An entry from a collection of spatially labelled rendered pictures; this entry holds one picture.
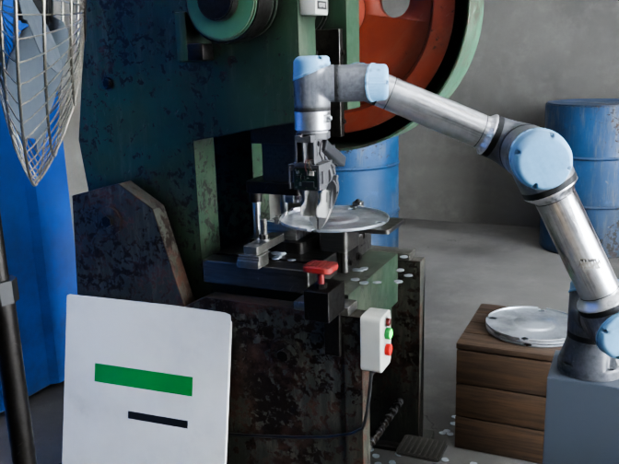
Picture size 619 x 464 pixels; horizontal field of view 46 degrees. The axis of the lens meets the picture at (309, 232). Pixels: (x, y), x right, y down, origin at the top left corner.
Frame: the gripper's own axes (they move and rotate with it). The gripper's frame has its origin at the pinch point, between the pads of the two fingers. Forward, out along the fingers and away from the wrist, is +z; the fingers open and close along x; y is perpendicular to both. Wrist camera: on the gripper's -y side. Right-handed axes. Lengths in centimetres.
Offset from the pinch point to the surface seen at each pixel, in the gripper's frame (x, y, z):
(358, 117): -17, -66, -17
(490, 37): -41, -362, -42
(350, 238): -5.6, -30.6, 11.6
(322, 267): 1.5, 2.3, 9.2
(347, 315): 3.7, -6.0, 22.9
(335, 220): -8.9, -28.7, 6.5
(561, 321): 42, -87, 48
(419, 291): 6, -54, 32
